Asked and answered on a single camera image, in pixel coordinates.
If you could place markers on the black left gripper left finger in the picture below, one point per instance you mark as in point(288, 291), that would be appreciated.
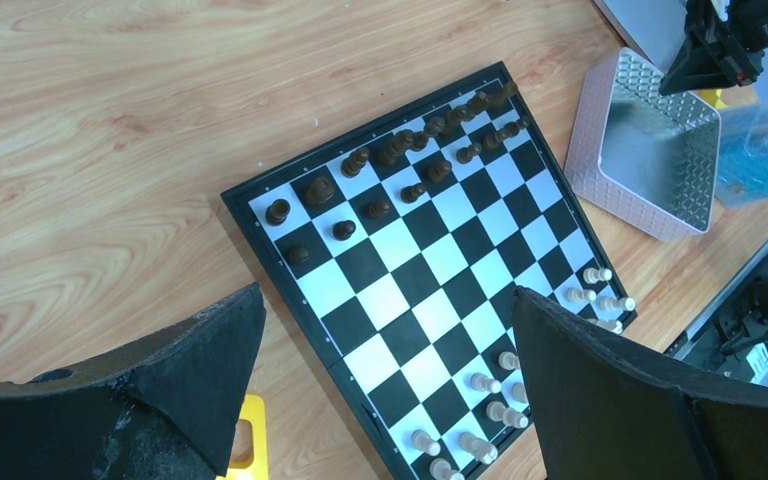
point(164, 406)

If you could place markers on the yellow triangular plastic stand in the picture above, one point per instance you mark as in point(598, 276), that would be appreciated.
point(250, 448)

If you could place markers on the white chess rook corner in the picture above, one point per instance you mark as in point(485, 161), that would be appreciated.
point(482, 450)

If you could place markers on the black white chessboard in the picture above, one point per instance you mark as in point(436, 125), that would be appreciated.
point(402, 277)

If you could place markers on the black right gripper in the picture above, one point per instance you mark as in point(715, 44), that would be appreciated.
point(711, 57)

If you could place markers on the yellow curved toy piece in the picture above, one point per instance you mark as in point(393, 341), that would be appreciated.
point(713, 97)

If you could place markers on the metal tin box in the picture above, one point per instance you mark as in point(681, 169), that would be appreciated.
point(650, 160)

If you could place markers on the white chess pawn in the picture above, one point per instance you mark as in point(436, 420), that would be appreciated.
point(424, 442)
point(509, 361)

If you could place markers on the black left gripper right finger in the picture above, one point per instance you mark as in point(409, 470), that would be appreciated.
point(606, 407)

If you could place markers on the white chess pawn second row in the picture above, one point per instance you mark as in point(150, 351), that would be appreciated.
point(580, 295)
point(484, 383)

